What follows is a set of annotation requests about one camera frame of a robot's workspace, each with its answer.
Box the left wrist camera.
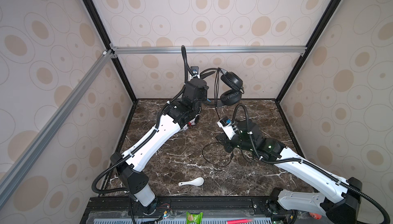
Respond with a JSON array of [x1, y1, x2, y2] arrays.
[[189, 66, 200, 79]]

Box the right black frame post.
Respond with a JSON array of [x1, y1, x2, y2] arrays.
[[275, 0, 342, 104]]

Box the green snack packet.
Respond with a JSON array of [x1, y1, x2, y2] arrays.
[[186, 212, 203, 224]]

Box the white headphones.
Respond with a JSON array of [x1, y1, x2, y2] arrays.
[[183, 115, 200, 131]]

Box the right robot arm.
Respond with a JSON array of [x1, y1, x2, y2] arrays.
[[216, 104, 391, 224]]

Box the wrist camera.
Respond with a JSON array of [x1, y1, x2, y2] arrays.
[[189, 66, 200, 79], [217, 116, 238, 140]]

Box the white ceramic spoon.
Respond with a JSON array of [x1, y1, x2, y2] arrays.
[[178, 177, 204, 186]]

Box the horizontal aluminium rail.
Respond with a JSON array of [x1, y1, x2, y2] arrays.
[[113, 46, 307, 54]]

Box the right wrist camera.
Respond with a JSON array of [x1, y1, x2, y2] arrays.
[[217, 116, 238, 140]]

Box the left black frame post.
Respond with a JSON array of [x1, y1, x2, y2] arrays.
[[82, 0, 138, 103]]

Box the pink pen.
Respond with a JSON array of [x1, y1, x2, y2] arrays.
[[226, 218, 253, 224]]

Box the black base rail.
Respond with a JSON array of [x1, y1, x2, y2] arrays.
[[83, 196, 296, 218]]

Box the black headphones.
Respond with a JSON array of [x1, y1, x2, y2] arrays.
[[200, 68, 244, 107]]

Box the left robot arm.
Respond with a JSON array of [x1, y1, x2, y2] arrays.
[[92, 46, 208, 208]]

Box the left slanted aluminium rail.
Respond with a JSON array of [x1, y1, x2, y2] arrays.
[[1, 50, 114, 208]]

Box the black frame post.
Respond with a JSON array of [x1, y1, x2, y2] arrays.
[[275, 0, 342, 104], [82, 0, 138, 103]]

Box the black headphone cable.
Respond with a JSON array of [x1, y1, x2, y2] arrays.
[[201, 69, 255, 168]]

